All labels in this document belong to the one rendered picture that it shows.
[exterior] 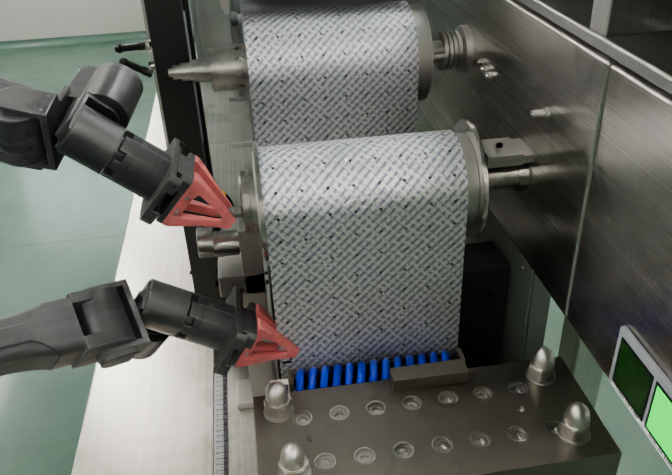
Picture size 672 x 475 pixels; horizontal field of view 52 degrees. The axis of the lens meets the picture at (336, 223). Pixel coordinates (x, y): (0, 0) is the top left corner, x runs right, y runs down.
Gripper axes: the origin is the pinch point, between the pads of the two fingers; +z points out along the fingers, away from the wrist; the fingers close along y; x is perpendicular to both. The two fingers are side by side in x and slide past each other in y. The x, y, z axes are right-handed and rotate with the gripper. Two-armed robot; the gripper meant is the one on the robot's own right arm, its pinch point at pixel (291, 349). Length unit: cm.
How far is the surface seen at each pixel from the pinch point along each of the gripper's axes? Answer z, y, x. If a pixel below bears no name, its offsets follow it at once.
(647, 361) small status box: 18.2, 25.5, 28.9
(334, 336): 4.0, 0.3, 4.1
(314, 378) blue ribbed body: 3.3, 3.2, -0.8
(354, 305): 4.0, 0.3, 9.3
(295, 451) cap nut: -1.3, 17.1, 0.1
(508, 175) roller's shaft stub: 14.5, -4.4, 31.3
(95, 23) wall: -62, -557, -139
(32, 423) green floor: -15, -103, -132
